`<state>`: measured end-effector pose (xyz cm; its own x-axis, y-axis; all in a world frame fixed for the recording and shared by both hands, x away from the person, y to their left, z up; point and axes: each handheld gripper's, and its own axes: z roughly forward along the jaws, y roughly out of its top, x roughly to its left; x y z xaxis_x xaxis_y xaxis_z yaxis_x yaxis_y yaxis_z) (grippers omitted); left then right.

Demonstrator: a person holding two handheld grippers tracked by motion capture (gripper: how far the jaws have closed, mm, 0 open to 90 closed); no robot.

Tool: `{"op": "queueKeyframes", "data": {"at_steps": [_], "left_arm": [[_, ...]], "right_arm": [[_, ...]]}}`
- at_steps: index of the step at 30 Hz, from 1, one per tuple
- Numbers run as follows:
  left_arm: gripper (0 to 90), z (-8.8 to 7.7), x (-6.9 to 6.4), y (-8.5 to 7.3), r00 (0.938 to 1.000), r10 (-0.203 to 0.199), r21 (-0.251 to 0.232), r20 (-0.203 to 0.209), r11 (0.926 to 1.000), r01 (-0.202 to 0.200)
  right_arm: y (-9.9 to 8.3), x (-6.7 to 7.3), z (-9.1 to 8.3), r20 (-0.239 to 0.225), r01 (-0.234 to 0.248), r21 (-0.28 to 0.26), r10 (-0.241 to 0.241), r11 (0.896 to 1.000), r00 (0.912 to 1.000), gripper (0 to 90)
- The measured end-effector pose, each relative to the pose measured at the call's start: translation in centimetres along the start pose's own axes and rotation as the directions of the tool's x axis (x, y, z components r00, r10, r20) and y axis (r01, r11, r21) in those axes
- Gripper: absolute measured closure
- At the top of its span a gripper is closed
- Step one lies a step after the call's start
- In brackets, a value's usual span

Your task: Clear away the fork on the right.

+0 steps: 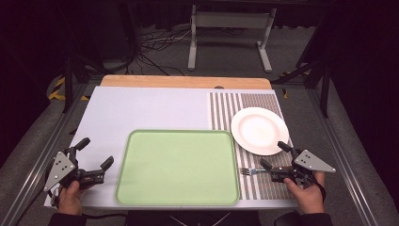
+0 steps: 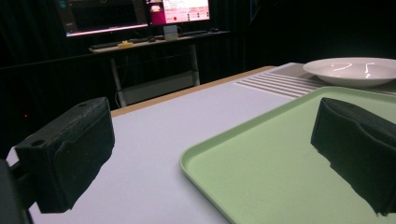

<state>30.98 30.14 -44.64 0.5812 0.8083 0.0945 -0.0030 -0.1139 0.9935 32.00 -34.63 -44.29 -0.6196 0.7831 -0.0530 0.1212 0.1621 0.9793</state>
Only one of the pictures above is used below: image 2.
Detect white ceramic plate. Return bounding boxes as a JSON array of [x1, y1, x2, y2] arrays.
[[303, 57, 396, 89]]

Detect striped white placemat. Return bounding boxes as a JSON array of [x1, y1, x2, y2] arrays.
[[234, 62, 396, 100]]

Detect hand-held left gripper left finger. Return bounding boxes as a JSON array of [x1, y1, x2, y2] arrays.
[[14, 96, 116, 215]]

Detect bright pink-white computer monitor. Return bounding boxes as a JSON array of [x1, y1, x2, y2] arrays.
[[145, 0, 211, 26]]

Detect white box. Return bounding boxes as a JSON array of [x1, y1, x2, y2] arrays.
[[163, 24, 179, 42]]

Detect white-legged background desk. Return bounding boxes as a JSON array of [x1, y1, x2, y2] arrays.
[[88, 30, 232, 108]]

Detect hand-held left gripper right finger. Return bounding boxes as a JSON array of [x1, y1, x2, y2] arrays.
[[310, 97, 396, 217]]

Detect light green plastic tray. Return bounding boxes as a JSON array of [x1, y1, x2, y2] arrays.
[[179, 86, 396, 224]]

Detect large dark computer monitor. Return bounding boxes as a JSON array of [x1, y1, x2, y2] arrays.
[[55, 0, 149, 38]]

